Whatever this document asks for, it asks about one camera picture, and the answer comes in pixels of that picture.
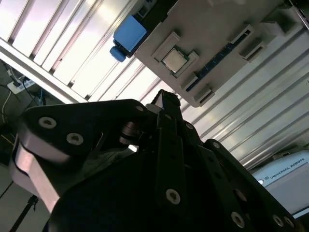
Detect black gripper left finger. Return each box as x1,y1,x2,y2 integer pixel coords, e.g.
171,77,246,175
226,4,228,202
9,89,188,218

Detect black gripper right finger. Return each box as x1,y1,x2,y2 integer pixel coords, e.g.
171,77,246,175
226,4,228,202
166,91,299,232

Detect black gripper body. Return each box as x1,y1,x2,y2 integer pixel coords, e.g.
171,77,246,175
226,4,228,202
44,129,213,232

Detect hard disk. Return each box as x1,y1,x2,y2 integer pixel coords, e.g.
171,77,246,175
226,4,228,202
110,0,156,62

